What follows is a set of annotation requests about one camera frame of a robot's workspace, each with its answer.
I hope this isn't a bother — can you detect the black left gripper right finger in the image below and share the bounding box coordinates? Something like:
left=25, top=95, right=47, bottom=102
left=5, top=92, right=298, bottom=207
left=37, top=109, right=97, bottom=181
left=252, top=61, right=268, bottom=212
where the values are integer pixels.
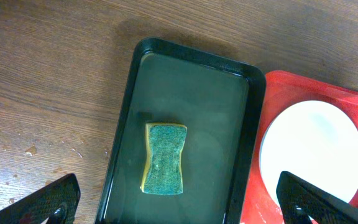
left=276, top=171, right=358, bottom=224

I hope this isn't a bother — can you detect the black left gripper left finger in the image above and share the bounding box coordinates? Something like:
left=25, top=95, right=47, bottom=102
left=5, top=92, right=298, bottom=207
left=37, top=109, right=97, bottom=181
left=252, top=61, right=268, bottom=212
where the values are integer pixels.
left=0, top=173, right=81, bottom=224

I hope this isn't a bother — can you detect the white plate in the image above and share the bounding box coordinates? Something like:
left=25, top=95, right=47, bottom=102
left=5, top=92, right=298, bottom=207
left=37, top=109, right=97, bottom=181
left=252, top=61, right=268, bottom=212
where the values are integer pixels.
left=259, top=101, right=358, bottom=202

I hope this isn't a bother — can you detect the green yellow sponge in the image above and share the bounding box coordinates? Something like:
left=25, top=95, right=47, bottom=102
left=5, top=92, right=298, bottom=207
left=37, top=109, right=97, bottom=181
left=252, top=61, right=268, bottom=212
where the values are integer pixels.
left=140, top=123, right=187, bottom=196

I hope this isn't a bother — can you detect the red plastic tray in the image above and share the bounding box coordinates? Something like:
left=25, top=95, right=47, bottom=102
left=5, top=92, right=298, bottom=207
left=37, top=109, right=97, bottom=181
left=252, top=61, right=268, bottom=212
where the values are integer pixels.
left=240, top=70, right=358, bottom=224

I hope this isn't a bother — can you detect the black plastic tray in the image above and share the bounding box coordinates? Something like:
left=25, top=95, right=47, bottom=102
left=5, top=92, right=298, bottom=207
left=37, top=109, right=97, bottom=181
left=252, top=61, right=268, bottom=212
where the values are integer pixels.
left=95, top=37, right=266, bottom=223

